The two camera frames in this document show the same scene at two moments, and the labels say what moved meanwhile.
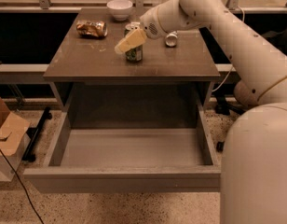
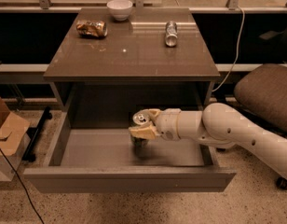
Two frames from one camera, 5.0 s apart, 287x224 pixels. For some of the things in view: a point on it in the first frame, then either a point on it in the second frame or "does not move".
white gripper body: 150,25 → 168,125
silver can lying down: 171,38 does not move
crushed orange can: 91,29 does not move
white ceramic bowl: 119,8 does not move
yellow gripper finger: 131,41 → 146,132
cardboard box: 11,138 does not move
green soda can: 134,54 → 140,119
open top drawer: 129,156 does not move
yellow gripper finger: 135,25 → 154,112
